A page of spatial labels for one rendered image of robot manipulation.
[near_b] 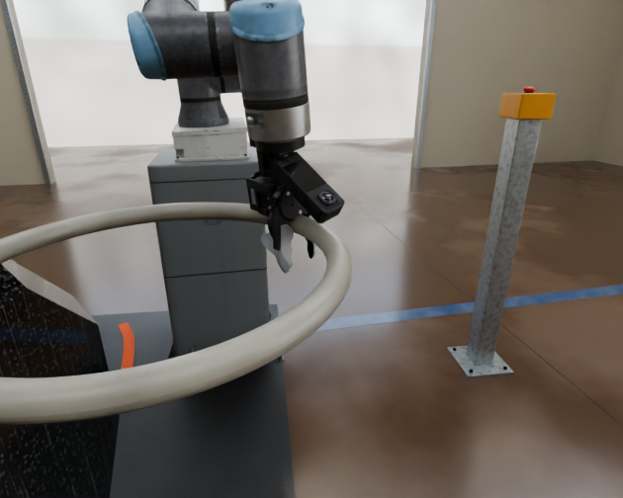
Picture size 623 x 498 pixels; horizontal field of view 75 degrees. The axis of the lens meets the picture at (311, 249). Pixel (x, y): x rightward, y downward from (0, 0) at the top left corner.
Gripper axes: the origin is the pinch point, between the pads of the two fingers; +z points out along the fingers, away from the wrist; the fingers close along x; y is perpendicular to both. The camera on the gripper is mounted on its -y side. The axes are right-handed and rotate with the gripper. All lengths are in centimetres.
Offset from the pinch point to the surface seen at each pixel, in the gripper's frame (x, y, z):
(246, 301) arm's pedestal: -32, 74, 65
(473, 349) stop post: -94, 4, 92
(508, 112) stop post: -107, 11, -2
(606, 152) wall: -714, 82, 183
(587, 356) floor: -134, -30, 103
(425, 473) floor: -33, -11, 89
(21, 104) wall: -63, 534, 31
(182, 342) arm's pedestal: -7, 87, 77
